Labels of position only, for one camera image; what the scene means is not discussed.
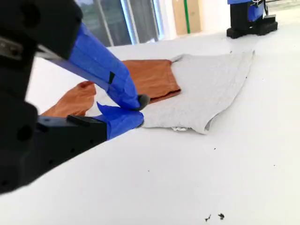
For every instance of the tan board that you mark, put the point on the tan board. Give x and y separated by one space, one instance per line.
178 16

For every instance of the glass window with frame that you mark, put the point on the glass window with frame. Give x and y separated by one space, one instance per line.
112 21

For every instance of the grey t-shirt with rust sleeves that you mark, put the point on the grey t-shirt with rust sleeves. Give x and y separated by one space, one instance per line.
206 89

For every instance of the green strip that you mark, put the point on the green strip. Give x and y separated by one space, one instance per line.
186 16

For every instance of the small black debris chip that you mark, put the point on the small black debris chip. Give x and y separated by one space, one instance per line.
221 216

